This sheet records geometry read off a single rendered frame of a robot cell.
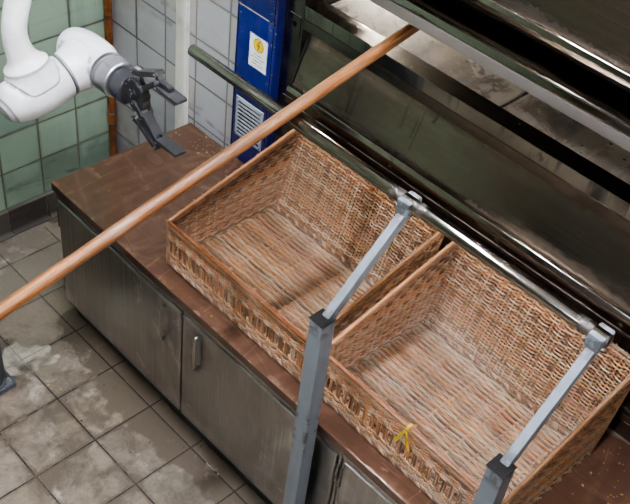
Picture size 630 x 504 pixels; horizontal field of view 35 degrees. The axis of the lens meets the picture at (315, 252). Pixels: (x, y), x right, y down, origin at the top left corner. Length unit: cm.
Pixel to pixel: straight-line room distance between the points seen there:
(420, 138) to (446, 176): 12
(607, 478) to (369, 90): 112
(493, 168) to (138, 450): 135
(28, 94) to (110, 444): 120
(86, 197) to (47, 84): 72
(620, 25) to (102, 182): 158
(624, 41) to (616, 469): 101
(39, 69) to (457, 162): 100
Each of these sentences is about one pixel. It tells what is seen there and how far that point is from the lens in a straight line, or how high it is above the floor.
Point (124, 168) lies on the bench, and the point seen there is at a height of 58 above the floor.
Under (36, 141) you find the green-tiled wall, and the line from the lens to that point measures 356.
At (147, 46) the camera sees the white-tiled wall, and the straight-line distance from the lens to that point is 334.
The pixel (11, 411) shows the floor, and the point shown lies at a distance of 315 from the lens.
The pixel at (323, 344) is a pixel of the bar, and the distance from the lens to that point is 210.
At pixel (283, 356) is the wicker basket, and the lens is 244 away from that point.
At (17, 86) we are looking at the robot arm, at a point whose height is 121.
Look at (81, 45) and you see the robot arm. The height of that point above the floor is 124.
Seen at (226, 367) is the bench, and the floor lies 47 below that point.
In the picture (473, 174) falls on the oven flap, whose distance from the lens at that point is 243.
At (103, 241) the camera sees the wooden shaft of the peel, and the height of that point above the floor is 107.
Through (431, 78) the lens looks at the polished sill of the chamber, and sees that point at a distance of 243.
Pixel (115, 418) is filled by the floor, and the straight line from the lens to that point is 310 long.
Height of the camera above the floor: 244
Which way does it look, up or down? 42 degrees down
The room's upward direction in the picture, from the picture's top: 8 degrees clockwise
